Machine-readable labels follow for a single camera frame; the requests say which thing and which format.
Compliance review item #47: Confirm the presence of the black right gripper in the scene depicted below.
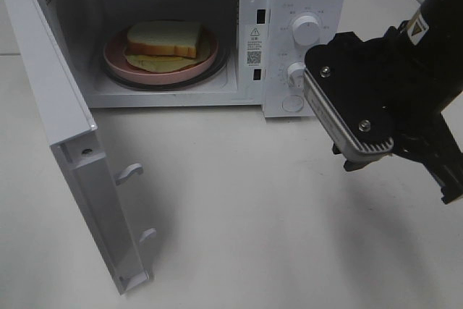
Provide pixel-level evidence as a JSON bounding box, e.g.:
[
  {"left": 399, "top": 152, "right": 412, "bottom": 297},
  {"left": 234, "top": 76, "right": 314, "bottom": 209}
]
[{"left": 363, "top": 27, "right": 462, "bottom": 204}]

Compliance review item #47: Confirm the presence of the round white door button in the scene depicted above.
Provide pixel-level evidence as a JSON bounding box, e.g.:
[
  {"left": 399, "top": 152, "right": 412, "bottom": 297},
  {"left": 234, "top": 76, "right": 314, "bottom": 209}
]
[{"left": 281, "top": 96, "right": 305, "bottom": 113}]

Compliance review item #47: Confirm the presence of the white timer knob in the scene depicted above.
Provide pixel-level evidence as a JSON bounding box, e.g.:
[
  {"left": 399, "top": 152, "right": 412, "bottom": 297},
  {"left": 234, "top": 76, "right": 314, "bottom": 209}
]
[{"left": 287, "top": 62, "right": 305, "bottom": 89}]

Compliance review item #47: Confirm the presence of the toast sandwich with filling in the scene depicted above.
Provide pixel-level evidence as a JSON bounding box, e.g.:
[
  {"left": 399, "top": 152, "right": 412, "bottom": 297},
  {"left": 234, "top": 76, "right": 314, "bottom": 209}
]
[{"left": 124, "top": 20, "right": 213, "bottom": 73}]

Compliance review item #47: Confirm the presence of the pink round plate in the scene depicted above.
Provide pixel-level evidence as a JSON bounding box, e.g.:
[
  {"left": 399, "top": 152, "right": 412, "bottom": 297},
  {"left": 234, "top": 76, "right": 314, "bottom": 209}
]
[{"left": 103, "top": 29, "right": 219, "bottom": 86}]

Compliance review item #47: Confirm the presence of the white microwave door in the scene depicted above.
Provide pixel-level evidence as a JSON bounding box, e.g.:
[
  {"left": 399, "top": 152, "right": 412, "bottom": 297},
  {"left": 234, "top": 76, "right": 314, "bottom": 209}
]
[{"left": 4, "top": 0, "right": 153, "bottom": 294}]

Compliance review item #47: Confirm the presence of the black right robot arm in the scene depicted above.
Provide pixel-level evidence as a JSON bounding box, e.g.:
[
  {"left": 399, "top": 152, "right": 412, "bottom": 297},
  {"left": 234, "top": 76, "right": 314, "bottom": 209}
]
[{"left": 332, "top": 0, "right": 462, "bottom": 204}]

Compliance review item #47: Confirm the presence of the upper white power knob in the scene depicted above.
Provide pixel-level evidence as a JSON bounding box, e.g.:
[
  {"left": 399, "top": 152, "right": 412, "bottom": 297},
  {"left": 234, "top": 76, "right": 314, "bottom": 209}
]
[{"left": 292, "top": 14, "right": 320, "bottom": 46}]

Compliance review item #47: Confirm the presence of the white warning label sticker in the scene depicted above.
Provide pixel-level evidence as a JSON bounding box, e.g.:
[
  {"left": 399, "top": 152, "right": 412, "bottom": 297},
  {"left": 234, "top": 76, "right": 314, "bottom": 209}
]
[{"left": 245, "top": 24, "right": 266, "bottom": 67}]

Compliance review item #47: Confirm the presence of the glass microwave turntable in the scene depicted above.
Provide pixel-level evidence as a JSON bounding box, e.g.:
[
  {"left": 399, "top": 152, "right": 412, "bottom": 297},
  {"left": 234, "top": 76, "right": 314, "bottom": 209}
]
[{"left": 101, "top": 38, "right": 229, "bottom": 91}]

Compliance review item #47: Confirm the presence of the white microwave oven body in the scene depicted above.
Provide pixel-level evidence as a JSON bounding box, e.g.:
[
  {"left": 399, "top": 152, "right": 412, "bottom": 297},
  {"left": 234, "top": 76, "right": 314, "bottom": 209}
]
[{"left": 54, "top": 0, "right": 343, "bottom": 117}]

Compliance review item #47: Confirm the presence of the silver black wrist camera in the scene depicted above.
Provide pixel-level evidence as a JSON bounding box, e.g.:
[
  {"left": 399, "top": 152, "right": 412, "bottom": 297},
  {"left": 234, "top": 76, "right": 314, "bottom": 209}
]
[{"left": 304, "top": 32, "right": 394, "bottom": 172}]

